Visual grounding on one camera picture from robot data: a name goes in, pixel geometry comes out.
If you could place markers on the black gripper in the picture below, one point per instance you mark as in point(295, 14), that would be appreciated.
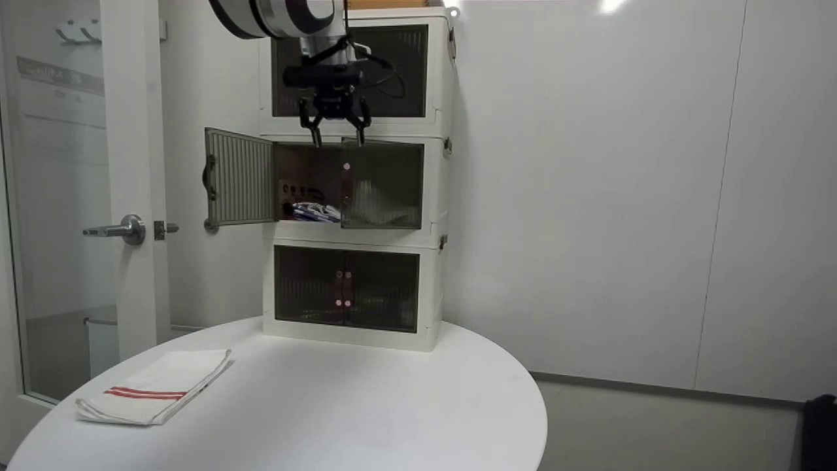
point(337, 105)

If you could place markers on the ribbed grey cabinet door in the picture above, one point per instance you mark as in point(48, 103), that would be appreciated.
point(407, 160)

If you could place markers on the white slatted bin frame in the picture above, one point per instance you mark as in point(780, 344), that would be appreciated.
point(238, 179)

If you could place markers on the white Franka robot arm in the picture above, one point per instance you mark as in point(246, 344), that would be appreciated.
point(279, 16)

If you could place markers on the white three-tier storage cabinet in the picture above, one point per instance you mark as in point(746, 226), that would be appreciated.
point(393, 253)

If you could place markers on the white towel with red stripes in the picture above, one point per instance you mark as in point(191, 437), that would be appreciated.
point(173, 376)

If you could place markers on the blue plaid cloth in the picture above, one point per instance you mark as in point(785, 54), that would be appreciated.
point(313, 209)

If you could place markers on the cardboard box with black label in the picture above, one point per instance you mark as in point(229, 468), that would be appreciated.
point(393, 3)

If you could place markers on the silver door lock turn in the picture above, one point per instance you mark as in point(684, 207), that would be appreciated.
point(163, 232)

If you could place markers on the white room door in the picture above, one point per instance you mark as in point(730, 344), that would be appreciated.
point(134, 174)

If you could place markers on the white coat hooks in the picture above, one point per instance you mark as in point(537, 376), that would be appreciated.
point(82, 33)

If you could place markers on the black bag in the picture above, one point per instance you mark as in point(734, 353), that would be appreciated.
point(819, 436)

